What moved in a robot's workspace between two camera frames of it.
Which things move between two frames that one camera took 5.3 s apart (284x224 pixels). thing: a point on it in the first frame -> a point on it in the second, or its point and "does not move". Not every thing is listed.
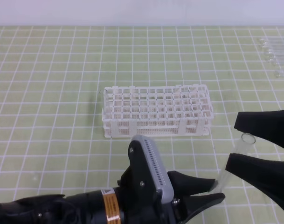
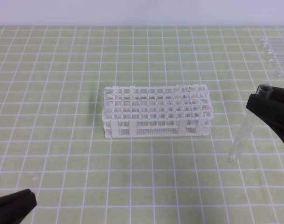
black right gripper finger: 274,125 -> 282,94
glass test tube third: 278,54 does not move
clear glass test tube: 245,143 -> 264,91
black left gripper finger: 185,185 -> 12,208
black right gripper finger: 273,177 -> 276,113
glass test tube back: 275,41 does not move
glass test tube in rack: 102,94 does not move
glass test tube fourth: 277,48 does not move
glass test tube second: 280,61 does not move
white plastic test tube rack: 158,110 does not move
